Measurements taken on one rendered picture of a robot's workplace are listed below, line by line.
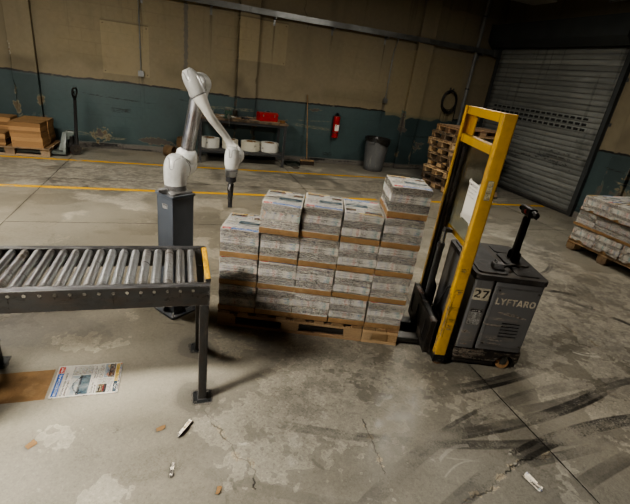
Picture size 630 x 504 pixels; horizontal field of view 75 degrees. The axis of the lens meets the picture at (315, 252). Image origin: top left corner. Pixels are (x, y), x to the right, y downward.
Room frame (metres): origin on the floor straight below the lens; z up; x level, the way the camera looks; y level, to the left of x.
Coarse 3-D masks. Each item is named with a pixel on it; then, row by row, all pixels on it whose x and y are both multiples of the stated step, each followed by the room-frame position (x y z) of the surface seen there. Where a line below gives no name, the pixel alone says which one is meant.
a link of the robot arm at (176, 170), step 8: (168, 160) 2.84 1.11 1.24; (176, 160) 2.85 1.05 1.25; (184, 160) 2.90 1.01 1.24; (168, 168) 2.83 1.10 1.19; (176, 168) 2.83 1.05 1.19; (184, 168) 2.88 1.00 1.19; (168, 176) 2.82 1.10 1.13; (176, 176) 2.83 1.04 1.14; (184, 176) 2.87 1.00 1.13; (168, 184) 2.83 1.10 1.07; (176, 184) 2.83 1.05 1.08; (184, 184) 2.88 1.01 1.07
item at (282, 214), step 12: (264, 204) 2.74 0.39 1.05; (276, 204) 2.74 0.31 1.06; (288, 204) 2.78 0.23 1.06; (300, 204) 2.82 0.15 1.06; (264, 216) 2.74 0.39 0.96; (276, 216) 2.74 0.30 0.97; (288, 216) 2.75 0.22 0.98; (300, 216) 2.76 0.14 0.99; (276, 228) 2.74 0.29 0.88; (288, 228) 2.74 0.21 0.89
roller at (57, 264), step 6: (60, 252) 2.10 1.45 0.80; (66, 252) 2.12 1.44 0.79; (60, 258) 2.03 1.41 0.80; (66, 258) 2.10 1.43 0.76; (54, 264) 1.95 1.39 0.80; (60, 264) 1.98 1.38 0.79; (48, 270) 1.88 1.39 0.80; (54, 270) 1.89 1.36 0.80; (48, 276) 1.82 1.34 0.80; (54, 276) 1.85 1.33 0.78; (42, 282) 1.76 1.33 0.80; (48, 282) 1.77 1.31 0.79
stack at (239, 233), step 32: (224, 224) 2.82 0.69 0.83; (256, 224) 2.91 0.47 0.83; (224, 256) 2.76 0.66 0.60; (288, 256) 2.76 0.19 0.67; (320, 256) 2.78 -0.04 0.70; (352, 256) 2.79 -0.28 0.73; (224, 288) 2.76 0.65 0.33; (256, 288) 2.80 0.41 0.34; (320, 288) 2.77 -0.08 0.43; (352, 288) 2.78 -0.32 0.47; (224, 320) 2.75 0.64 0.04; (288, 320) 2.77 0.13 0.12
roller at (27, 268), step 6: (36, 252) 2.06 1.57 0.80; (42, 252) 2.10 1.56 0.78; (30, 258) 1.98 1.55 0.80; (36, 258) 2.00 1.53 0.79; (24, 264) 1.91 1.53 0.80; (30, 264) 1.92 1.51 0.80; (36, 264) 1.98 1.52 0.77; (24, 270) 1.85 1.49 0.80; (30, 270) 1.88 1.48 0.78; (18, 276) 1.78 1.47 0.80; (24, 276) 1.80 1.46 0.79; (12, 282) 1.72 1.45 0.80; (18, 282) 1.73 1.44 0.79
